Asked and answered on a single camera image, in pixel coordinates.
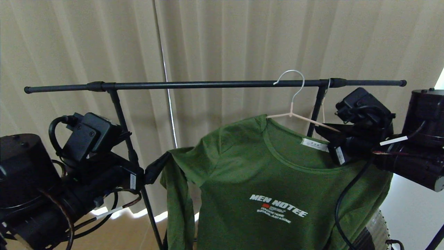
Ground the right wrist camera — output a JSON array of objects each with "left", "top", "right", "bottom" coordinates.
[{"left": 334, "top": 87, "right": 396, "bottom": 130}]

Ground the white laundry basket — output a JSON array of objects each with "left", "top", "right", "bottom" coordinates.
[{"left": 350, "top": 208, "right": 405, "bottom": 250}]

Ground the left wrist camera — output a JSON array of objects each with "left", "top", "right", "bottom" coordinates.
[{"left": 62, "top": 112, "right": 122, "bottom": 162}]

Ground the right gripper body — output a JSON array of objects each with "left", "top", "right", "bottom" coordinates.
[{"left": 326, "top": 134, "right": 444, "bottom": 192}]

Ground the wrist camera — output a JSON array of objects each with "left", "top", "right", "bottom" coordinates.
[
  {"left": 334, "top": 87, "right": 396, "bottom": 130},
  {"left": 62, "top": 112, "right": 122, "bottom": 162}
]

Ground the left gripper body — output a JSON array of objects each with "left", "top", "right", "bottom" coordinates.
[{"left": 7, "top": 153, "right": 145, "bottom": 250}]

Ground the beige curtain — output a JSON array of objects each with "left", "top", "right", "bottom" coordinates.
[{"left": 0, "top": 0, "right": 444, "bottom": 223}]

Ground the green long-sleeved shirt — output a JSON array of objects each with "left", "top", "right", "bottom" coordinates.
[{"left": 160, "top": 115, "right": 394, "bottom": 250}]

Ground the black clothes rack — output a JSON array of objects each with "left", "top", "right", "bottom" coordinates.
[{"left": 24, "top": 78, "right": 408, "bottom": 250}]

